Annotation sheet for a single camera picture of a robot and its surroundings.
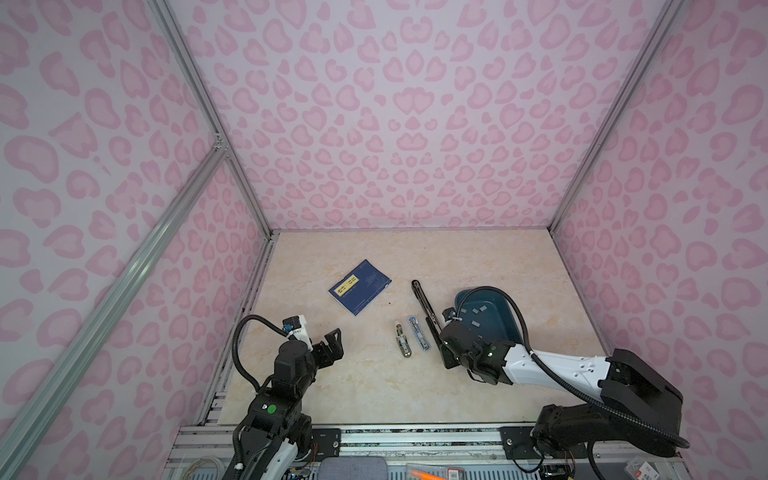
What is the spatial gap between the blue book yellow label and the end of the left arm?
0.25 metres

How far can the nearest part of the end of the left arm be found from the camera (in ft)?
2.31

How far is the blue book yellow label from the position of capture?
3.28 feet
